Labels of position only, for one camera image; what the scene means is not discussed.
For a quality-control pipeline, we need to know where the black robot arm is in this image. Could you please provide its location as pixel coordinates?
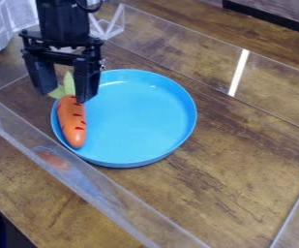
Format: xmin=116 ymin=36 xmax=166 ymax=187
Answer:
xmin=19 ymin=0 xmax=104 ymax=104

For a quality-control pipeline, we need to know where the white patterned curtain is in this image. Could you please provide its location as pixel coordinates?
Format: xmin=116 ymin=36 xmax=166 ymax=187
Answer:
xmin=0 ymin=0 xmax=38 ymax=50

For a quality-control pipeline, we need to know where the black cable loop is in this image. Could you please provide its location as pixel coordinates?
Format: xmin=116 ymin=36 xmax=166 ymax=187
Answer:
xmin=72 ymin=0 xmax=106 ymax=14

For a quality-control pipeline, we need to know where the clear acrylic corner bracket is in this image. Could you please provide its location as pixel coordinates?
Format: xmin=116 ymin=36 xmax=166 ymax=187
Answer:
xmin=90 ymin=4 xmax=124 ymax=41

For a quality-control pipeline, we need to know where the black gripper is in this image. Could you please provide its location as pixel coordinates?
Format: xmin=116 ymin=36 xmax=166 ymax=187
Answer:
xmin=19 ymin=13 xmax=107 ymax=105

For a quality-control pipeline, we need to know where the black bar at top right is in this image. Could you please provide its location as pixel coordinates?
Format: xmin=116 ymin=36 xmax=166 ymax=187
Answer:
xmin=223 ymin=0 xmax=299 ymax=32

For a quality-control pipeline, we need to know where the blue round tray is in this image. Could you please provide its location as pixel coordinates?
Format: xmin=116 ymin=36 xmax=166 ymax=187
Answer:
xmin=50 ymin=68 xmax=198 ymax=169

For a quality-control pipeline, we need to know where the clear acrylic front barrier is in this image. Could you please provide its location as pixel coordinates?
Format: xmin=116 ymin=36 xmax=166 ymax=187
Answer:
xmin=0 ymin=103 xmax=210 ymax=248

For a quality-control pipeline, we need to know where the orange toy carrot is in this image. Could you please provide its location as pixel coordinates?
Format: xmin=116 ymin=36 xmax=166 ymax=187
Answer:
xmin=48 ymin=73 xmax=87 ymax=148

